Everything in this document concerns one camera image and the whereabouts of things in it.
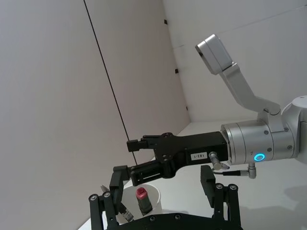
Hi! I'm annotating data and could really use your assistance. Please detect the thin dark right gripper cable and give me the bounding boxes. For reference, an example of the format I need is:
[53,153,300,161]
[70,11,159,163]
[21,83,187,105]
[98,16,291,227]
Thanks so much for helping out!
[208,150,258,179]

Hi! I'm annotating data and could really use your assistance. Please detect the black marker with red cap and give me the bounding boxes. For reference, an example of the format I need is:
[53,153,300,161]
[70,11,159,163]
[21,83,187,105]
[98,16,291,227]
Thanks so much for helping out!
[135,187,154,215]

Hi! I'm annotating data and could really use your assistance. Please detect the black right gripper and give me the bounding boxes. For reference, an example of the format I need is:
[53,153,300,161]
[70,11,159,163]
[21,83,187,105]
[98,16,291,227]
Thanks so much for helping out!
[127,131,228,187]

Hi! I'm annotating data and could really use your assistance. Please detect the white table cloth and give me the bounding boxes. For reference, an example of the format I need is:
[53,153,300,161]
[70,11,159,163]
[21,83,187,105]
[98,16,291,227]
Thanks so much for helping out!
[119,122,307,230]

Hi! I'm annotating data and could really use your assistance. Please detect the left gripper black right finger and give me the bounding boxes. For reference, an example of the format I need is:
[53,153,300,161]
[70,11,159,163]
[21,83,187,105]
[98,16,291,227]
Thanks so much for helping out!
[200,165,241,230]

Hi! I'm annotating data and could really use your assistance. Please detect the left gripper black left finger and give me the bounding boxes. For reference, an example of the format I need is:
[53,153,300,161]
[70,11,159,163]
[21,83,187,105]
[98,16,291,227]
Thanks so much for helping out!
[88,165,131,230]

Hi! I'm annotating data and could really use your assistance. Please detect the white paper cup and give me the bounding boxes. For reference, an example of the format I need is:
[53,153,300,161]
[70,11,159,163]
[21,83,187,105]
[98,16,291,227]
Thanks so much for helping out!
[117,184,161,219]

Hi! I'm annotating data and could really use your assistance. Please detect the black pen with silver tip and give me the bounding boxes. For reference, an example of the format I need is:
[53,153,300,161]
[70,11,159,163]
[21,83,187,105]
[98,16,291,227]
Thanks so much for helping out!
[100,184,134,223]

